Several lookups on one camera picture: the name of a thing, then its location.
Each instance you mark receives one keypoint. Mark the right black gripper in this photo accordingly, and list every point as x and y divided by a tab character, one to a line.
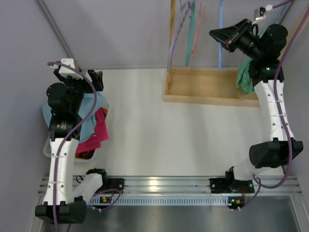
234	36

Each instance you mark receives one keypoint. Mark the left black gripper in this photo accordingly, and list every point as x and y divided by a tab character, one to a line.
85	82

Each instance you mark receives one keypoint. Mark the magenta trousers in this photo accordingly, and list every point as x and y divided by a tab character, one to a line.
100	133

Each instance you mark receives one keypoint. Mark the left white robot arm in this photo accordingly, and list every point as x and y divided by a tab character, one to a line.
62	203

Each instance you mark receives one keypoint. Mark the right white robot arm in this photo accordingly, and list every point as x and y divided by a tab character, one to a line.
279	146

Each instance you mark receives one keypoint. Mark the teal plastic hanger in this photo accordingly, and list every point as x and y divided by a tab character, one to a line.
190	35

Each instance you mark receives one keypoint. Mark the lilac plastic hanger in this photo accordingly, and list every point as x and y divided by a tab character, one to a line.
186	7

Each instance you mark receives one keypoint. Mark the green white garment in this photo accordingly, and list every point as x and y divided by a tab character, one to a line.
244	81

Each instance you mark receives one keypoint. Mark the wooden clothes rack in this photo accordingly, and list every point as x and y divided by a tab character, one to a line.
208	86

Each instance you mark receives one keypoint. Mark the orange patterned garment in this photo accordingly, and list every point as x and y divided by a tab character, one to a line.
105	111

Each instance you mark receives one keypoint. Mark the white plastic laundry basket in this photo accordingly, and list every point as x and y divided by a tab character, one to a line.
91	157

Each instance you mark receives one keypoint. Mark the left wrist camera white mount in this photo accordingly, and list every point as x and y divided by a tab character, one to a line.
67	69

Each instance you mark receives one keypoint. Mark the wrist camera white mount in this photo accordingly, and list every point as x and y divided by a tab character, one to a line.
260	13
67	69

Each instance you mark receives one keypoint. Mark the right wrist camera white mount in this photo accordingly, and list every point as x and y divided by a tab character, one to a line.
260	13

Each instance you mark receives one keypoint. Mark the aluminium mounting rail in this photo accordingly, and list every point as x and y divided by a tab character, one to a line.
182	185

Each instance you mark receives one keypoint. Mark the perforated grey cable duct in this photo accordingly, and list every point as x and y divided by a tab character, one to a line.
160	201

